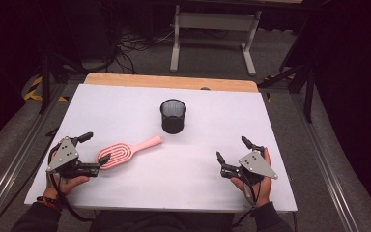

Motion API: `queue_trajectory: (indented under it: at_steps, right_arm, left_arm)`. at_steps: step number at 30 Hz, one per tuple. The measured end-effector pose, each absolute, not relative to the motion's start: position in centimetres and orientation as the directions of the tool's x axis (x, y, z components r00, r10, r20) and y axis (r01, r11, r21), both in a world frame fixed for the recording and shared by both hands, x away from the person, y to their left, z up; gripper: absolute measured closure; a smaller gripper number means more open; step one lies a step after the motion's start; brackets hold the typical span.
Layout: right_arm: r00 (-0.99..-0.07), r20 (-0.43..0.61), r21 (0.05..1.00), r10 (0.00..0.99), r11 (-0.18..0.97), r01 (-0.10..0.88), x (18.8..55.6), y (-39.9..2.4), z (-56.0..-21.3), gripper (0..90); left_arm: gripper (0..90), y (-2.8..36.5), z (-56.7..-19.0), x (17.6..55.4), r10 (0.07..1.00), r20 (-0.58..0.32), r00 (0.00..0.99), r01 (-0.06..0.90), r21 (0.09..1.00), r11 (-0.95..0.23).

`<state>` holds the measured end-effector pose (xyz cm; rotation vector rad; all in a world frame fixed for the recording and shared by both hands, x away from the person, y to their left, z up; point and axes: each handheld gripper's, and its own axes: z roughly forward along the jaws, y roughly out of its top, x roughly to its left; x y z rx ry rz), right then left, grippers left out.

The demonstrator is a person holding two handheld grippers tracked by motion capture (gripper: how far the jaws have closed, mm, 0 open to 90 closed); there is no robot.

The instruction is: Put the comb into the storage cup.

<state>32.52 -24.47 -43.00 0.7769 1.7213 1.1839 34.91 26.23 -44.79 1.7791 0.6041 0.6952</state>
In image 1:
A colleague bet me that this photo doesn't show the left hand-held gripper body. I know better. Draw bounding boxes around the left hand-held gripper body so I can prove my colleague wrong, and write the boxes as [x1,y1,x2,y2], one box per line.
[45,135,100,179]

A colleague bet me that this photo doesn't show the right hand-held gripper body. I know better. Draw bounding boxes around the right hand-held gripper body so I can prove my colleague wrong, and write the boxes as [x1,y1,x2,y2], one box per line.
[219,150,279,187]

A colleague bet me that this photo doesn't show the pink hairbrush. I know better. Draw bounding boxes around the pink hairbrush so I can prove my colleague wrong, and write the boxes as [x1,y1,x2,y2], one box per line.
[95,134,164,171]

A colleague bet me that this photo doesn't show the black mesh pen cup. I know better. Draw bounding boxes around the black mesh pen cup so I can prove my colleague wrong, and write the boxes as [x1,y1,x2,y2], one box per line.
[159,98,187,135]

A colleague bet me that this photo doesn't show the person's right hand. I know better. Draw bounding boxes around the person's right hand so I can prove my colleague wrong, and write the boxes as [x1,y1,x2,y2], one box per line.
[229,147,273,208]

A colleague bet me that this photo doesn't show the person's left hand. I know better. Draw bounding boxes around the person's left hand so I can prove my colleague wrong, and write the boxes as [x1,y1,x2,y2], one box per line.
[43,174,91,200]

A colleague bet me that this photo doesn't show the white table cover board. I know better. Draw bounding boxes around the white table cover board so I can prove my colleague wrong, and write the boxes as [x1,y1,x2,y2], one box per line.
[23,83,299,214]

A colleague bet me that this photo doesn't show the yellow black hazard tape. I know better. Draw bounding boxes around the yellow black hazard tape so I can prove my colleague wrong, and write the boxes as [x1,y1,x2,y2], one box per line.
[23,75,70,102]
[263,74,273,104]

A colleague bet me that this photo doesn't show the black metal stand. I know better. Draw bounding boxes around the black metal stand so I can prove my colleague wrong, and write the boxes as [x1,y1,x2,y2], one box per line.
[257,59,317,124]
[38,52,89,116]

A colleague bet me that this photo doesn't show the person's dark-clothed torso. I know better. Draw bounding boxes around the person's dark-clothed torso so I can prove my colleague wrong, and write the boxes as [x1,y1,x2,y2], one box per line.
[88,211,237,232]

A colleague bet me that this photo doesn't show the wooden table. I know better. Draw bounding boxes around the wooden table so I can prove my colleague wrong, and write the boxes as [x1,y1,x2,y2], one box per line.
[83,72,260,94]

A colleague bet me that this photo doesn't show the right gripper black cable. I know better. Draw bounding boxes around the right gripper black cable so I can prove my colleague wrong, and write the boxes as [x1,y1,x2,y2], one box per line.
[231,180,263,228]

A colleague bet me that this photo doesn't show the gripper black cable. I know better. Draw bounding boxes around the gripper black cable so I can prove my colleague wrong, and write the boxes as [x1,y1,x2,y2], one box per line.
[231,180,263,228]
[46,143,97,223]

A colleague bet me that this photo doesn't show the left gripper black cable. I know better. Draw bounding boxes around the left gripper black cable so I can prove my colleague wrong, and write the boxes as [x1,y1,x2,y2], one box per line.
[46,143,97,223]

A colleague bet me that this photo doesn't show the aluminium floor rail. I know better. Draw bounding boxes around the aluminium floor rail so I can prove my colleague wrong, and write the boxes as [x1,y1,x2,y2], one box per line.
[290,92,361,232]
[0,82,68,228]

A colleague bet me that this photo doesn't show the beaded wrist bracelet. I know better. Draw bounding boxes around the beaded wrist bracelet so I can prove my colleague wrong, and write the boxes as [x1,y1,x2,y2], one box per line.
[36,195,62,213]

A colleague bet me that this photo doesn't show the bundle of floor cables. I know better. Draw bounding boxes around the bundle of floor cables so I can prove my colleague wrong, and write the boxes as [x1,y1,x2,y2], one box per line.
[86,27,230,75]

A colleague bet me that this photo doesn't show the white metal table frame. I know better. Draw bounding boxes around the white metal table frame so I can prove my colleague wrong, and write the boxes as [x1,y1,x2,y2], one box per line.
[169,4,263,77]

